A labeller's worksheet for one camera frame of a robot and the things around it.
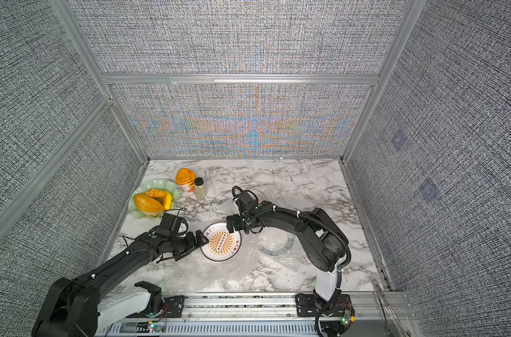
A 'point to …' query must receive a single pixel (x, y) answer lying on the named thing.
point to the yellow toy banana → (168, 200)
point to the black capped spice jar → (200, 192)
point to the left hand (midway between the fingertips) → (204, 244)
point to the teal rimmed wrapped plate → (276, 241)
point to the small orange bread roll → (158, 194)
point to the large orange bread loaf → (148, 206)
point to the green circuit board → (149, 326)
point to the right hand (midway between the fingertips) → (234, 220)
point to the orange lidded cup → (185, 178)
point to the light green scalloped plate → (160, 184)
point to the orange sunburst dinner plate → (222, 244)
